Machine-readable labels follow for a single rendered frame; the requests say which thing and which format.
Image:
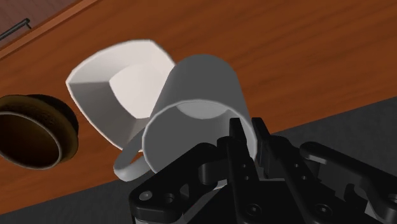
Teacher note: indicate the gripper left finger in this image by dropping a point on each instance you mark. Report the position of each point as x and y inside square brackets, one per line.
[238, 161]

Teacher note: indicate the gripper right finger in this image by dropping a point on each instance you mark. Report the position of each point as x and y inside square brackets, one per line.
[328, 173]

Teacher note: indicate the white mug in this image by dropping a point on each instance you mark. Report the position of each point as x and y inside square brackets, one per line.
[200, 80]

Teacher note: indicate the white square bowl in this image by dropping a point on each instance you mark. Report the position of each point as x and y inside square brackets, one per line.
[93, 102]

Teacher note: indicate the brown round bowl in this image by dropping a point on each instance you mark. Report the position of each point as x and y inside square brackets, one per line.
[34, 145]

